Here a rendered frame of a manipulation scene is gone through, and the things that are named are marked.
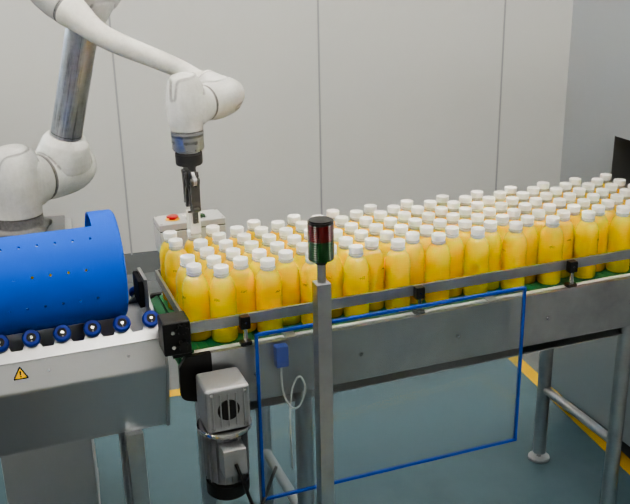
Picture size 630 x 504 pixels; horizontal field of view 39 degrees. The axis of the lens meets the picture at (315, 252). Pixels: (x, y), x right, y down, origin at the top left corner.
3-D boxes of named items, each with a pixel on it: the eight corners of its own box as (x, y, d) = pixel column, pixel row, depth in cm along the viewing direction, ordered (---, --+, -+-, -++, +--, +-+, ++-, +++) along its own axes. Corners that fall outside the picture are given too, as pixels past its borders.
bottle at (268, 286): (251, 330, 240) (248, 265, 234) (270, 322, 245) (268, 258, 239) (269, 337, 236) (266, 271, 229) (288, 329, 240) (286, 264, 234)
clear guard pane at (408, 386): (264, 497, 244) (257, 335, 227) (513, 437, 269) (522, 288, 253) (265, 498, 243) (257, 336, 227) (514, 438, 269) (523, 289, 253)
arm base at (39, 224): (-17, 224, 294) (-19, 208, 292) (52, 221, 297) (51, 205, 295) (-29, 242, 277) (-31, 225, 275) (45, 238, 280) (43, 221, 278)
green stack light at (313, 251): (304, 256, 218) (303, 237, 217) (328, 252, 220) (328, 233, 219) (313, 264, 213) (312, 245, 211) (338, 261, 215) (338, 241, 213)
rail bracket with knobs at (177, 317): (158, 348, 232) (155, 311, 228) (185, 343, 234) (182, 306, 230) (166, 364, 223) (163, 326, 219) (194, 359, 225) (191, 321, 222)
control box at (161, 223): (155, 247, 275) (152, 215, 271) (218, 238, 281) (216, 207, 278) (162, 258, 266) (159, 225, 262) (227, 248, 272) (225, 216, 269)
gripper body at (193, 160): (171, 148, 249) (174, 181, 253) (178, 155, 242) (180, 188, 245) (198, 146, 252) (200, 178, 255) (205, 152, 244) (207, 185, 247)
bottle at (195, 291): (203, 328, 242) (198, 263, 236) (217, 336, 237) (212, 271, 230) (180, 335, 238) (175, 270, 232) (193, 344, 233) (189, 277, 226)
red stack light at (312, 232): (303, 236, 216) (303, 221, 215) (328, 233, 219) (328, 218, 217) (312, 244, 211) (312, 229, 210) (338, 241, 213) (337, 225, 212)
